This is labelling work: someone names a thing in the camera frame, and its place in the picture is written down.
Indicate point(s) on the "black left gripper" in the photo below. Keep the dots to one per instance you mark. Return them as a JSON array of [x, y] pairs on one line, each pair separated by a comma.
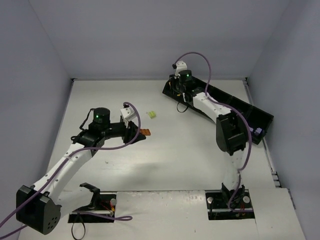
[[131, 133]]

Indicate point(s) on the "brown lego plate from stack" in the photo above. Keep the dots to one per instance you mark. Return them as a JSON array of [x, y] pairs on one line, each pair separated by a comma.
[[145, 132]]

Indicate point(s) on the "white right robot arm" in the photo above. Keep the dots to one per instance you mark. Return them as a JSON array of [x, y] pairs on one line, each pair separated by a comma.
[[231, 134]]

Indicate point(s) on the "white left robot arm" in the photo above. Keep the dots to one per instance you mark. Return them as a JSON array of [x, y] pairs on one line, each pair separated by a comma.
[[41, 205]]

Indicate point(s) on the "light green lego brick right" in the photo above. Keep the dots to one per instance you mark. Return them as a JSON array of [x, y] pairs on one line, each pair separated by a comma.
[[151, 114]]

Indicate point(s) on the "lavender lego in tray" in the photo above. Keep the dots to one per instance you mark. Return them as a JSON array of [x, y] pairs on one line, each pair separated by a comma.
[[258, 131]]

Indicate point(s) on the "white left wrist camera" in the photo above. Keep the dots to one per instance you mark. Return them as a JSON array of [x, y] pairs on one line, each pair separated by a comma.
[[127, 115]]

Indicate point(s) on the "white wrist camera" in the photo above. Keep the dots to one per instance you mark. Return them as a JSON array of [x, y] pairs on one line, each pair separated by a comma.
[[127, 115], [179, 66]]

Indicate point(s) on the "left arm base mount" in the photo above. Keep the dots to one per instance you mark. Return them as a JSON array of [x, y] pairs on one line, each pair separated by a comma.
[[105, 207]]

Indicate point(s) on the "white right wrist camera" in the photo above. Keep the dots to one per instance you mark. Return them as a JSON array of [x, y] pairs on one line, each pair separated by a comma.
[[179, 66]]

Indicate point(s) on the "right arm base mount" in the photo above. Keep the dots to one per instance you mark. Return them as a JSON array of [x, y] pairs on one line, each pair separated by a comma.
[[240, 208]]

